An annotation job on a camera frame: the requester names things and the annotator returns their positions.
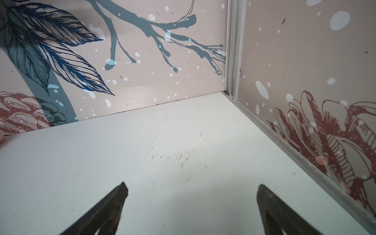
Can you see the aluminium corner frame post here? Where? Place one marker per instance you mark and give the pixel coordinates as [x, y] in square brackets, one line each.
[235, 32]

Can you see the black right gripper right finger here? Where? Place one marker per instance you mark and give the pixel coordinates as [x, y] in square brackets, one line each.
[278, 218]

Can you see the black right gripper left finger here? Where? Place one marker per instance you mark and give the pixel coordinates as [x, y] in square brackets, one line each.
[104, 217]

